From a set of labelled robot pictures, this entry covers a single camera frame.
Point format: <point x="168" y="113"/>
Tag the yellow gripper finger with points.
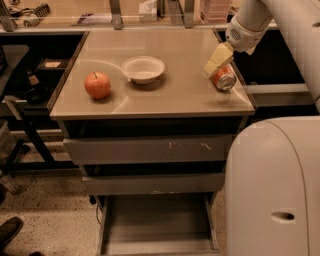
<point x="222" y="55"/>

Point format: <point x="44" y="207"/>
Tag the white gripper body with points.
<point x="242" y="37"/>

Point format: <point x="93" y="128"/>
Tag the red coke can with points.
<point x="224" y="79"/>

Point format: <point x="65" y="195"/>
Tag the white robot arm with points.
<point x="272" y="179"/>

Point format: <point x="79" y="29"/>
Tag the top grey drawer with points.
<point x="131" y="150"/>

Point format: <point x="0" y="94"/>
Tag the grey drawer cabinet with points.
<point x="150" y="133"/>

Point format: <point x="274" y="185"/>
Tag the middle grey drawer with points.
<point x="154" y="184"/>

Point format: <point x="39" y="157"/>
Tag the open bottom grey drawer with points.
<point x="158" y="225"/>

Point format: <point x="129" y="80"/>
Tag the pink plastic container stack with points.
<point x="214" y="11"/>

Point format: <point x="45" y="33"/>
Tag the white paper bowl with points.
<point x="143" y="69"/>

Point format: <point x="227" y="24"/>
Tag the white tissue box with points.
<point x="148" y="11"/>

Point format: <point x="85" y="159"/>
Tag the red apple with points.
<point x="97" y="85"/>

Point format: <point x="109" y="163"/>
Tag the black coiled tool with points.
<point x="37" y="15"/>

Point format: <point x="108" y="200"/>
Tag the dark shoe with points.
<point x="9" y="229"/>

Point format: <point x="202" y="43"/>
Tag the black desk frame right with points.
<point x="272" y="79"/>

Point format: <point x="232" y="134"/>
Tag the black desk frame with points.
<point x="35" y="68"/>
<point x="272" y="79"/>

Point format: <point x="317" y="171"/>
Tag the black desk frame left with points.
<point x="35" y="68"/>

